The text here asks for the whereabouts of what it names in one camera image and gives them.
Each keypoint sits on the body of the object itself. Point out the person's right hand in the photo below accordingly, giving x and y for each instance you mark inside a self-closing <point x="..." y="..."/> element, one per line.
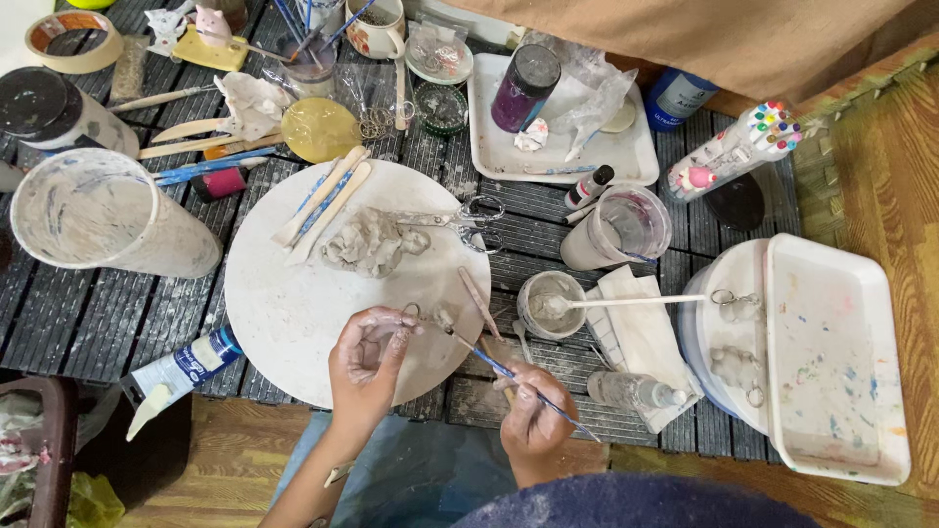
<point x="539" y="422"/>

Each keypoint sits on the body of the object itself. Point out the person's left hand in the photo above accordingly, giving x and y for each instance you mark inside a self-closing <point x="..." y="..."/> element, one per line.
<point x="363" y="374"/>

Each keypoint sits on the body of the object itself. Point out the thin blue paintbrush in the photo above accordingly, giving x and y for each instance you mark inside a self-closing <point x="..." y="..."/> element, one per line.
<point x="484" y="358"/>

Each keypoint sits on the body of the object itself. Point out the short wooden stick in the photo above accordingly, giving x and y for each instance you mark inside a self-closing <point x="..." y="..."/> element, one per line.
<point x="490" y="356"/>

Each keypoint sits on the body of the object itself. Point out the small white plastic spoon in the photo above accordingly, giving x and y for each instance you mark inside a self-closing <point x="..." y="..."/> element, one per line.
<point x="522" y="341"/>

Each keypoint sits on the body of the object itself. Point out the round white work board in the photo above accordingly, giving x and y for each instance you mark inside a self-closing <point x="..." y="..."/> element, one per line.
<point x="293" y="308"/>

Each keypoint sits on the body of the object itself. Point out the small clear spray bottle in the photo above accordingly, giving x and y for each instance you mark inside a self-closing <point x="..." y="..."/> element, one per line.
<point x="631" y="391"/>

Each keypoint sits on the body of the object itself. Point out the small grey clay piece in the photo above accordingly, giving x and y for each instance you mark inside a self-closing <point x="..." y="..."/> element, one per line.
<point x="443" y="317"/>

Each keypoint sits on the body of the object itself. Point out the person's blue jeans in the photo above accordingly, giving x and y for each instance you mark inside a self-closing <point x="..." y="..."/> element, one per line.
<point x="418" y="469"/>

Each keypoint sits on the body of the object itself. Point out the person's dark blue sweater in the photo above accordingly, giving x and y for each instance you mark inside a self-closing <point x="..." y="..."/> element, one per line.
<point x="631" y="506"/>

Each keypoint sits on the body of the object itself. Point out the grey clay lump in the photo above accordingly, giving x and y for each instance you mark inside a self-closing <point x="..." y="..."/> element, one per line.
<point x="367" y="246"/>

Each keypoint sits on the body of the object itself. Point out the small cup of clay slip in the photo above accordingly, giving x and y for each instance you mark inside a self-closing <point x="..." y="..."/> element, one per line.
<point x="554" y="290"/>

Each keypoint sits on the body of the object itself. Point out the white paper napkin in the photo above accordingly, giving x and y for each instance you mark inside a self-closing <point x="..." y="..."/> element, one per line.
<point x="645" y="337"/>

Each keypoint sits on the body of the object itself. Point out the thin pinkish wooden stick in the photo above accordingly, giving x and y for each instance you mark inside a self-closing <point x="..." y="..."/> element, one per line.
<point x="478" y="299"/>

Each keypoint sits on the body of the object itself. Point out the long white spoon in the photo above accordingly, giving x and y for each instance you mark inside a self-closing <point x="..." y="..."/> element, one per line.
<point x="631" y="300"/>

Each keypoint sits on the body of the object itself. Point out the long wooden sculpting tool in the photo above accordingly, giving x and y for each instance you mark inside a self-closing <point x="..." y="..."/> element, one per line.
<point x="334" y="216"/>

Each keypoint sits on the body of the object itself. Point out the blue speckled sculpting tool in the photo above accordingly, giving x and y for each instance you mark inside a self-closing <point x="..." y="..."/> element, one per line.
<point x="320" y="204"/>

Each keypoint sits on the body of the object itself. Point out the white and blue paint tube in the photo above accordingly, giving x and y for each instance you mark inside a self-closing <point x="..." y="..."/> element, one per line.
<point x="183" y="367"/>

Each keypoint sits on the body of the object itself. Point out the wide wooden sculpting tool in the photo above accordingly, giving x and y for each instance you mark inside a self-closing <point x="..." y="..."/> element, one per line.
<point x="323" y="194"/>

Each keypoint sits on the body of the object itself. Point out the metal scissors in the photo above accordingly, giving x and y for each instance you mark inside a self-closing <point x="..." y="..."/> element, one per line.
<point x="462" y="218"/>

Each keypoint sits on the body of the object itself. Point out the bear-shaped clay keyring charm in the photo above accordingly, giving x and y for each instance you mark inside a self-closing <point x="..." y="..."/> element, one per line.
<point x="733" y="367"/>

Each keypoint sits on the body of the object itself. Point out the clear plastic water cup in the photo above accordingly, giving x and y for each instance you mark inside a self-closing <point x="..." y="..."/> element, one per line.
<point x="616" y="227"/>

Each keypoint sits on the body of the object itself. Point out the flat clay keyring charm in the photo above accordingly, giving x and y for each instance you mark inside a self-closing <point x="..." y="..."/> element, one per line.
<point x="737" y="308"/>

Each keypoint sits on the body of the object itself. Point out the pink block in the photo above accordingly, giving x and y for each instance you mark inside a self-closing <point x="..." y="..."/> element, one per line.
<point x="220" y="183"/>

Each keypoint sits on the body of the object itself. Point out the small black-capped bottle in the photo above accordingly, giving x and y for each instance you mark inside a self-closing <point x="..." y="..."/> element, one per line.
<point x="587" y="188"/>

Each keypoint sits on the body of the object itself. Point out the yellow round disc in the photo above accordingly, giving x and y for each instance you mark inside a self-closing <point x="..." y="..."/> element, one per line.
<point x="319" y="130"/>

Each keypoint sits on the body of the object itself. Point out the pile of metal keyrings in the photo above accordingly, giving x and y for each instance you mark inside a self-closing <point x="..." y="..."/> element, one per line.
<point x="378" y="125"/>

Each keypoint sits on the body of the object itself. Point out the white tray with plastic wrap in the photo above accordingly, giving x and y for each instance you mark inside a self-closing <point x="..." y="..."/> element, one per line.
<point x="506" y="158"/>

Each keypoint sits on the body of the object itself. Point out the green glass dish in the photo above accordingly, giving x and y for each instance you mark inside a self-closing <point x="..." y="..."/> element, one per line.
<point x="440" y="108"/>

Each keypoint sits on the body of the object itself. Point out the small crumpled paper ball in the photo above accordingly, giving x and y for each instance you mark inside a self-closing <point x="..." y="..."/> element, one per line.
<point x="532" y="136"/>

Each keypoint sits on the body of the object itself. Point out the crumpled white tissue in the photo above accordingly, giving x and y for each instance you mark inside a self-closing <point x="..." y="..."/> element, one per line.
<point x="253" y="106"/>

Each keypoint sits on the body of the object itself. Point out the dark round lid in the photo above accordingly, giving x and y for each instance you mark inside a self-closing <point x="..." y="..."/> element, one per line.
<point x="735" y="204"/>

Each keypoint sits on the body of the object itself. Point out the yellow plastic bag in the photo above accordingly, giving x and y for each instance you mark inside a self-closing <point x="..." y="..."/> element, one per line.
<point x="95" y="502"/>

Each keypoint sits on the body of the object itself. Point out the flat wooden modelling knife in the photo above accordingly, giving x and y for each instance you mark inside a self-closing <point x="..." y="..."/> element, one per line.
<point x="187" y="130"/>

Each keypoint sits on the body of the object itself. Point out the paint-stained white rectangular tray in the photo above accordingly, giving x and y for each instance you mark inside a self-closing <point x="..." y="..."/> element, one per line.
<point x="836" y="359"/>

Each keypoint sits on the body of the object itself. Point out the cup of paintbrushes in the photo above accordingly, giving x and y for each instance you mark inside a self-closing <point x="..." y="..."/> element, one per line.
<point x="308" y="73"/>

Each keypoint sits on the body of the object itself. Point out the large white plastic container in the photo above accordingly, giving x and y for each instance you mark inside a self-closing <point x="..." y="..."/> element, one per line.
<point x="95" y="213"/>

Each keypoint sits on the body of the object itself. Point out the clear dish with rings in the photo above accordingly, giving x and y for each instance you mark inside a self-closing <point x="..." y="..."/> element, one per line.
<point x="439" y="59"/>

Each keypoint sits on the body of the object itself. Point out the purple glitter jar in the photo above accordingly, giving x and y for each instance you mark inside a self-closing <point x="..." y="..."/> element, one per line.
<point x="524" y="88"/>

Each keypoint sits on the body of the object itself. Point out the crumpled clear plastic wrap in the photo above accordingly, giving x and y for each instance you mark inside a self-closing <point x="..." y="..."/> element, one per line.
<point x="598" y="95"/>

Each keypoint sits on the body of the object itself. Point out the pack of coloured markers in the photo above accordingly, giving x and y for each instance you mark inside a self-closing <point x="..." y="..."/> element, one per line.
<point x="733" y="150"/>

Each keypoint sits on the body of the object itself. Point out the brown waste bin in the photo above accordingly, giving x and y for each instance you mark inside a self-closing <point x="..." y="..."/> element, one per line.
<point x="37" y="455"/>

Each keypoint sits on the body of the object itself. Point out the floral ceramic mug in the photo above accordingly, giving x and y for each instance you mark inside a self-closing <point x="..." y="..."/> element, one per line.
<point x="374" y="33"/>

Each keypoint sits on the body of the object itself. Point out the blue paint bottle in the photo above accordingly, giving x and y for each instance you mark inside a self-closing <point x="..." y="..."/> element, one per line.
<point x="675" y="99"/>

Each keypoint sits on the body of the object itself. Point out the yellow sponge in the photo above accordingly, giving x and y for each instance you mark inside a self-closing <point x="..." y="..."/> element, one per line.
<point x="202" y="55"/>

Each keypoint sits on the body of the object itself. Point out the pink pig figure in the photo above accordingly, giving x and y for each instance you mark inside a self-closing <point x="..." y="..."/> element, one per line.
<point x="213" y="28"/>

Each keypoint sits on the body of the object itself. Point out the white jar with black lid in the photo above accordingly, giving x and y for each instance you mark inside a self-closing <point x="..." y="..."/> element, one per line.
<point x="51" y="110"/>

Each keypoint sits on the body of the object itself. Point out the masking tape roll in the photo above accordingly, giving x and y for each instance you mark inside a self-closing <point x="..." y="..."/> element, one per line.
<point x="44" y="55"/>

